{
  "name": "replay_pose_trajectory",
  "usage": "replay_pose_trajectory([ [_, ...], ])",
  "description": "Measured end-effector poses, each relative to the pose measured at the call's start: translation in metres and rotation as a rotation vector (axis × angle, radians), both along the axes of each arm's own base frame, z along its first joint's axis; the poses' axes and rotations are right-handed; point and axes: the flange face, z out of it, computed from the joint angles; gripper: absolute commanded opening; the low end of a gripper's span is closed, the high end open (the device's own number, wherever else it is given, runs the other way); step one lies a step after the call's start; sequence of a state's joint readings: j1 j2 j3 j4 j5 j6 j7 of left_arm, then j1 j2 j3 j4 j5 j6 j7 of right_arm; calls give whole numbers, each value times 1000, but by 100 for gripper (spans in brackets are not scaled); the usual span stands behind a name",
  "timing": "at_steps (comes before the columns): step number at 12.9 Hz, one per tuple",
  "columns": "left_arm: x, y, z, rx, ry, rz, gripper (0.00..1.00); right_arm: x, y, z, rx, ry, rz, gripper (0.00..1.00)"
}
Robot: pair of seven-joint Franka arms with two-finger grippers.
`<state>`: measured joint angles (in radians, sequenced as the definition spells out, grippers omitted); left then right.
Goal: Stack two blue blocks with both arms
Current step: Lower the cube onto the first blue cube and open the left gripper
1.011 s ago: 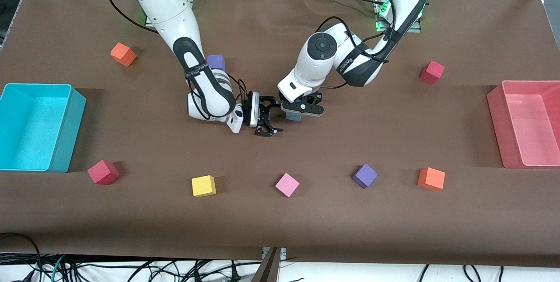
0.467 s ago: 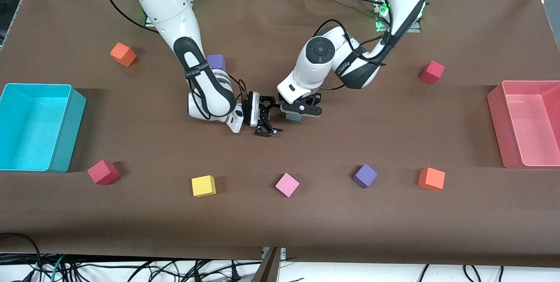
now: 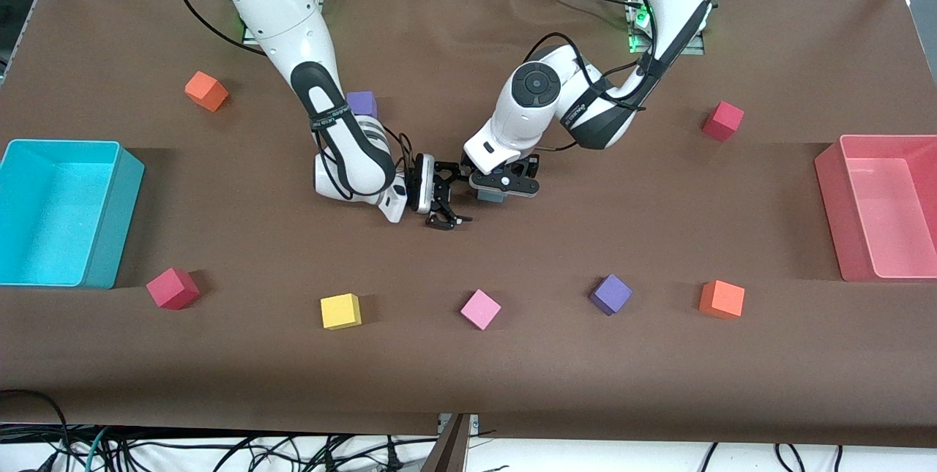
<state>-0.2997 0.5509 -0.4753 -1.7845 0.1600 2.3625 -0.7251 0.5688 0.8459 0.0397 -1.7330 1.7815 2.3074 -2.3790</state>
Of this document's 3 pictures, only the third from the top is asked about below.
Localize brown table cloth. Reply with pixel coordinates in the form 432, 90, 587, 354
0, 0, 937, 448

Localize pink foam block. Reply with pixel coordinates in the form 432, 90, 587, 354
460, 288, 502, 331

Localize purple foam block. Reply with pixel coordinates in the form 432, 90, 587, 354
346, 91, 378, 121
589, 274, 633, 316

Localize yellow foam block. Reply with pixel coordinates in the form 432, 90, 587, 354
320, 293, 362, 330

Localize dark angled metal bar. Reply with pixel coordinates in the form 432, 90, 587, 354
421, 415, 469, 472

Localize orange foam block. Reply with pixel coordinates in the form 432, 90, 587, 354
184, 71, 229, 113
698, 280, 746, 320

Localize red foam block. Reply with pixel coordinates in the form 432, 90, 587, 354
146, 267, 201, 310
702, 101, 745, 142

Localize cyan plastic bin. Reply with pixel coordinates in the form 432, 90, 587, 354
0, 139, 146, 290

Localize pink plastic bin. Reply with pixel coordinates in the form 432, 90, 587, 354
814, 134, 937, 283

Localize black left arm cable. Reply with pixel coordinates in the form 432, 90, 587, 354
521, 0, 663, 154

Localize silver metal bracket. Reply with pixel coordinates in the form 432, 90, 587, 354
438, 413, 480, 438

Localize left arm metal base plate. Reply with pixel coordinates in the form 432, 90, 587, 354
628, 0, 707, 56

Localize teal floor cable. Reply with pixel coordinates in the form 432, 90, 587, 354
82, 426, 112, 472

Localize black looped floor cable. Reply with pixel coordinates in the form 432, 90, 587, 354
0, 389, 72, 472

